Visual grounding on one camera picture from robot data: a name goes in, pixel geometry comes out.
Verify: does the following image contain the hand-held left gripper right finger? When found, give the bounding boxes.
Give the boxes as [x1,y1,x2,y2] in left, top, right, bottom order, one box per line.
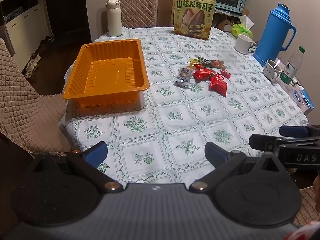
[189,141,288,193]

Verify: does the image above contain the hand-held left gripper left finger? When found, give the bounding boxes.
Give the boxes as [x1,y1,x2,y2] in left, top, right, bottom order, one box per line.
[32,141,123,194]

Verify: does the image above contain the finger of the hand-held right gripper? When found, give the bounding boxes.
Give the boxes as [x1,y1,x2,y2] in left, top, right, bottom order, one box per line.
[249,134,284,153]
[279,125,320,138]

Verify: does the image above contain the orange plastic tray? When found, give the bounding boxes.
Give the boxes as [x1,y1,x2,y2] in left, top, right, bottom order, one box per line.
[62,39,150,105]

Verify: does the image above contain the dark green sausage packet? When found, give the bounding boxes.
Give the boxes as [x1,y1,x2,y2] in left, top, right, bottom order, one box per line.
[200,58,226,70]

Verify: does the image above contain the blue white packet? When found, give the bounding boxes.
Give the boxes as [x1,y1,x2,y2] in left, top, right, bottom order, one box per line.
[290,79,315,111]

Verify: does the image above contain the woven chair cushion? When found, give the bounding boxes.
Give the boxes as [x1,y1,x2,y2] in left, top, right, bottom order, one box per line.
[293,187,319,227]

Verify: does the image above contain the green cap water bottle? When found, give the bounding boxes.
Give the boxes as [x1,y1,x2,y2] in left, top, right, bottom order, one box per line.
[279,46,306,85]

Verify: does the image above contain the patterned white cup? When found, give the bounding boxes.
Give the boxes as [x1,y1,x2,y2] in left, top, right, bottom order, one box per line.
[263,59,282,82]

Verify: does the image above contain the quilted beige chair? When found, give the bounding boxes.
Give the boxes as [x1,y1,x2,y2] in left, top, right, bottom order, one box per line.
[101,0,159,28]
[0,38,75,155]

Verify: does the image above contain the blue thermos jug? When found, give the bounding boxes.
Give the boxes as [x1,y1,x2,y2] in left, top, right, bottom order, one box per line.
[253,2,297,68]

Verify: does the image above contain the white mug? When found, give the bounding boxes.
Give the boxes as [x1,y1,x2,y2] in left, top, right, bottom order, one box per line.
[234,34,253,54]

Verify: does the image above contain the row of shoes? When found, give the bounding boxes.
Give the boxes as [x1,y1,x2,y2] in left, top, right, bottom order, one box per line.
[24,35,55,78]

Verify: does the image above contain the green tissue pack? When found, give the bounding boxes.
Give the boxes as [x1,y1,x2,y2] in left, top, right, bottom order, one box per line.
[230,15,255,39]

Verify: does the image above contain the wooden shelf unit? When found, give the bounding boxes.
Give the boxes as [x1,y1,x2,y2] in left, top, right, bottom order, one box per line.
[214,7,250,32]

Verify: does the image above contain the cream insulated bottle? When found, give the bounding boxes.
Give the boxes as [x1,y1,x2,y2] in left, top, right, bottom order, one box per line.
[106,0,123,37]

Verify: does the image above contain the large sunflower seed bag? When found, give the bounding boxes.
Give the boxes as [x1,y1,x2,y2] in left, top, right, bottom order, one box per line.
[173,0,217,40]

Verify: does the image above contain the white cabinet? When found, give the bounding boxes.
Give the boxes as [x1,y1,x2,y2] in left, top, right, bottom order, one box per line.
[0,0,50,63]

